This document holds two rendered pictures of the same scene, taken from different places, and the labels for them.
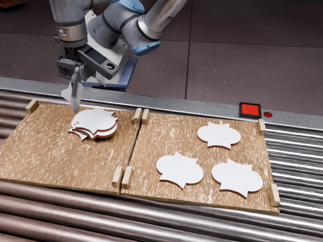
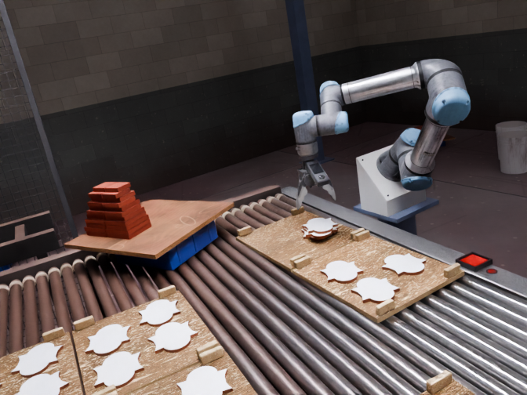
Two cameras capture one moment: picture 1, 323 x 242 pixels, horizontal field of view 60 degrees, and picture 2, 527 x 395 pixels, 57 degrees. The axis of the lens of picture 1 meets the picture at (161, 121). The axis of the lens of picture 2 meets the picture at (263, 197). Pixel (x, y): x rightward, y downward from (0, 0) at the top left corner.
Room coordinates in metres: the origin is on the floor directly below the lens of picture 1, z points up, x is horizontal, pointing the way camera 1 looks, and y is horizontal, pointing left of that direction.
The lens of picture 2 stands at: (-0.45, -1.05, 1.69)
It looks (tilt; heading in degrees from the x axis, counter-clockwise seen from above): 18 degrees down; 54
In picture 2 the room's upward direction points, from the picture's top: 10 degrees counter-clockwise
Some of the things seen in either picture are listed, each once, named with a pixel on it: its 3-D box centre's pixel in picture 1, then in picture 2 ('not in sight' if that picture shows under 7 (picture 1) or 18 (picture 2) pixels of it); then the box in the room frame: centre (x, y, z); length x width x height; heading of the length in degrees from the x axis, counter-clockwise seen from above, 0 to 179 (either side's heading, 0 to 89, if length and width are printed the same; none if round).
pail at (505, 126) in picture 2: not in sight; (510, 141); (4.61, 1.37, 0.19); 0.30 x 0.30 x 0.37
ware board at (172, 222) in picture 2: not in sight; (151, 224); (0.27, 0.77, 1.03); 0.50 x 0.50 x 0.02; 21
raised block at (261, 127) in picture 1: (261, 127); (452, 270); (0.70, -0.33, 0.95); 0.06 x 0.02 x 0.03; 172
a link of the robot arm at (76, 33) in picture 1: (71, 30); (306, 148); (0.70, 0.23, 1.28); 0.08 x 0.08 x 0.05
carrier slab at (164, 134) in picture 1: (200, 154); (372, 272); (0.59, -0.12, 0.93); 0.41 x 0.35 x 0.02; 82
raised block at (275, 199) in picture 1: (274, 194); (385, 306); (0.43, -0.29, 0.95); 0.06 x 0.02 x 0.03; 172
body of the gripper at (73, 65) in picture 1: (75, 57); (309, 168); (0.71, 0.24, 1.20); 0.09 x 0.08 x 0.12; 65
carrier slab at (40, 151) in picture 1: (70, 141); (298, 237); (0.65, 0.29, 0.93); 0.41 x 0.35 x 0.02; 82
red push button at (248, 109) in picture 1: (250, 110); (474, 262); (0.82, -0.33, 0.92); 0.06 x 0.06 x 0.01; 78
